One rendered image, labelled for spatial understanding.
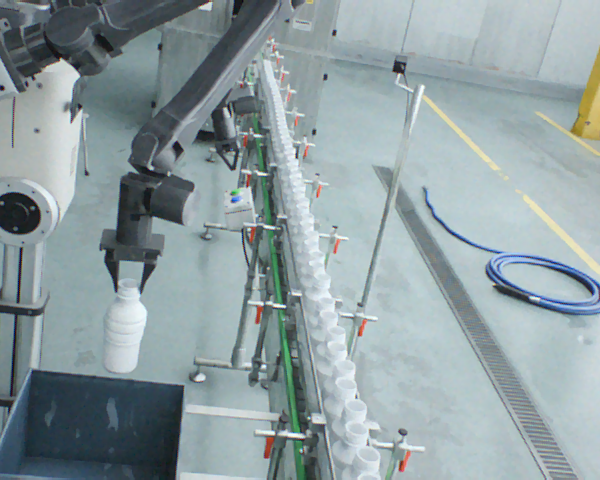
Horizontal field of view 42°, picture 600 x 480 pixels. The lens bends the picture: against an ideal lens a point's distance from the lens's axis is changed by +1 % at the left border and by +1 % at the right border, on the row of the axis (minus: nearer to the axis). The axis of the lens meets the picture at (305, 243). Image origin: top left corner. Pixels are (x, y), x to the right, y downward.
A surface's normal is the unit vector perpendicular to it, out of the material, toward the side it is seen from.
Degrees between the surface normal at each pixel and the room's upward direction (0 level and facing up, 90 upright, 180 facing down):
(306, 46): 90
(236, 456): 0
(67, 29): 52
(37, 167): 101
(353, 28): 90
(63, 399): 90
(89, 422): 90
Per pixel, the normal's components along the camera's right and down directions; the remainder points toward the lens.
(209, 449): 0.19, -0.90
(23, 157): 0.06, 0.57
